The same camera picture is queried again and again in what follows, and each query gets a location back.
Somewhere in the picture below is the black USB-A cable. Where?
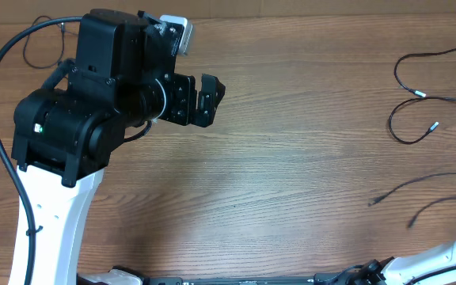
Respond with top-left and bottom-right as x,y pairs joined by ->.
367,169 -> 456,230

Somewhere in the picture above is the black micro usb cable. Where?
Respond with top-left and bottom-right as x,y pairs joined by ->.
22,15 -> 81,70
387,44 -> 456,146

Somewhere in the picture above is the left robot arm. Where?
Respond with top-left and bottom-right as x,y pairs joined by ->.
9,9 -> 226,284

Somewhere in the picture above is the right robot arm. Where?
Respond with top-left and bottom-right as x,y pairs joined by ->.
348,240 -> 456,285

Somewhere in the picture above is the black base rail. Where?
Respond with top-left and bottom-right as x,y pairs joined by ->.
143,272 -> 353,285

